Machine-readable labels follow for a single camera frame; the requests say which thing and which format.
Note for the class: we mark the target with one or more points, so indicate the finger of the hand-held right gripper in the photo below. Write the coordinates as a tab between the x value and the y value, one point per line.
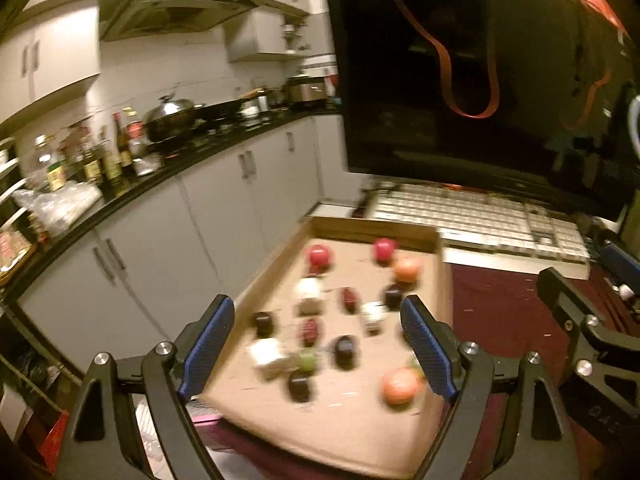
620	265
565	300

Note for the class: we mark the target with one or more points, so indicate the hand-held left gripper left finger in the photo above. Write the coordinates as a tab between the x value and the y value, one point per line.
207	345

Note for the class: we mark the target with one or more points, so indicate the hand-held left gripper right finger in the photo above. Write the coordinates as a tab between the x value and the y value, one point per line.
425	350

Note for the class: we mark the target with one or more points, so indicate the cardboard tray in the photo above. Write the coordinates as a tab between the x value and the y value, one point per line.
350	425

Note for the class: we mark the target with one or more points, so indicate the white power adapter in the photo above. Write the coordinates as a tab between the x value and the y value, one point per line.
625	291

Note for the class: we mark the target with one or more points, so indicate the grey lower kitchen cabinets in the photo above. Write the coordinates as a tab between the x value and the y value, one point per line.
150	250

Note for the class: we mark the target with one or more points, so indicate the white keyboard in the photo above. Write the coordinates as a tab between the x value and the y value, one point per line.
475	225

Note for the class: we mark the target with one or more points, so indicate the black kitchen countertop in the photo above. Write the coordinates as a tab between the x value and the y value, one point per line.
150	176

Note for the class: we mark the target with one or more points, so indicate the clear plastic bag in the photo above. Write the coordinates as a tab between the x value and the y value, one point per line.
55	205

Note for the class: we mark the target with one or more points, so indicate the red snack packet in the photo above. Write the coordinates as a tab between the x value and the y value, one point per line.
12	255

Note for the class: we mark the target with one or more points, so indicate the row of condiment bottles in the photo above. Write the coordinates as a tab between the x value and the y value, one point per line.
125	145

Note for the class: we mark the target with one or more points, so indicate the steel wok with lid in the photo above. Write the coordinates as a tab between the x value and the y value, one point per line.
172	120

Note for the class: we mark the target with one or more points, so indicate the black monitor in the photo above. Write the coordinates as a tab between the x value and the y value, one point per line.
475	85

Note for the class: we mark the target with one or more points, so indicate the black frying pan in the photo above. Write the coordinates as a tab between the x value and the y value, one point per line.
225	109

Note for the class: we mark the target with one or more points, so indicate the steel pot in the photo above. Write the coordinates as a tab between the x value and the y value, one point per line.
255	102

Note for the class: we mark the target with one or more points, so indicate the white dishes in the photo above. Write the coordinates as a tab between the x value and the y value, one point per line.
7	180

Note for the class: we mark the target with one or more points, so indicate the range hood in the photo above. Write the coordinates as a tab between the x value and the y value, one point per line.
170	10

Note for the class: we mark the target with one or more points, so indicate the white upper wall cabinets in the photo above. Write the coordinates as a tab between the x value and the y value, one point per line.
50	50

